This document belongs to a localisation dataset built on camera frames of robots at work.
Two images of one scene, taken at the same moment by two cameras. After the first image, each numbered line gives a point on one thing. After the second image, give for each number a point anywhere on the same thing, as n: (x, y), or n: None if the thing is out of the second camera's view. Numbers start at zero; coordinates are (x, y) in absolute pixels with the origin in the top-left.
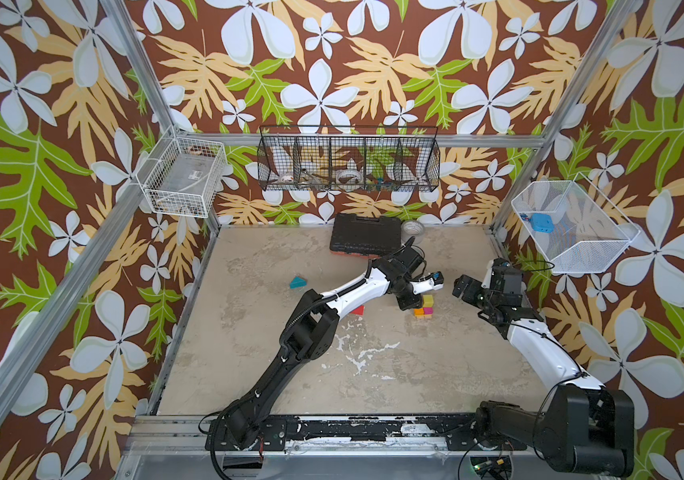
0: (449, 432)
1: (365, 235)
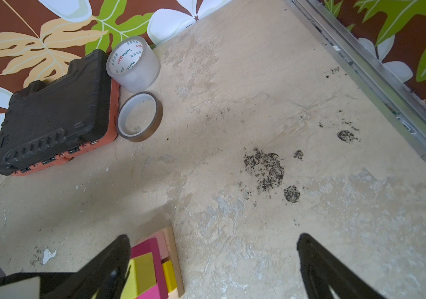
0: None
1: (42, 124)
